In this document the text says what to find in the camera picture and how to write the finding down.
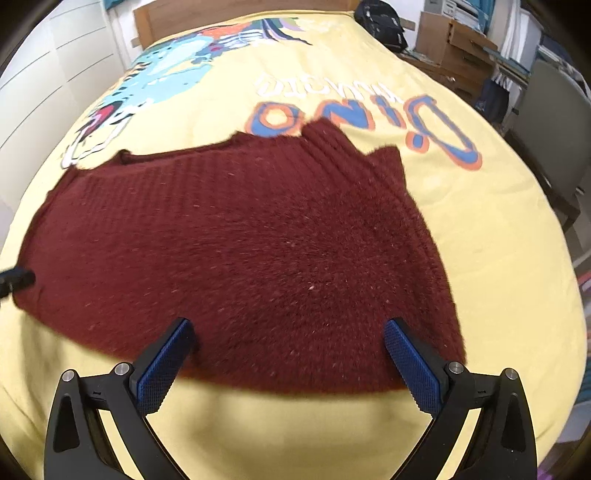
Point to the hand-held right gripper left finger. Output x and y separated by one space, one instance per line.
159 369

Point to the white wardrobe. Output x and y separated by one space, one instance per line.
55 60

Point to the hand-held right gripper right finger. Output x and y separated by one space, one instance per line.
413 369

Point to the yellow printed blanket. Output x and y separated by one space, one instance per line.
498 230

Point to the grey chair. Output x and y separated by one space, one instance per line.
554 120

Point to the black backpack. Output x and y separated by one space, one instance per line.
383 23

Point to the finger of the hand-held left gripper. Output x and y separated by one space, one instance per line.
18 278

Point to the dark red knit sweater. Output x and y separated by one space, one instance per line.
254 240

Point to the dark blue paper bag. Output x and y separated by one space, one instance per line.
494 101

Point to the wooden drawer unit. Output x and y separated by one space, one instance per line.
455 50

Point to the wooden headboard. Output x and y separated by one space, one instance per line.
184 14

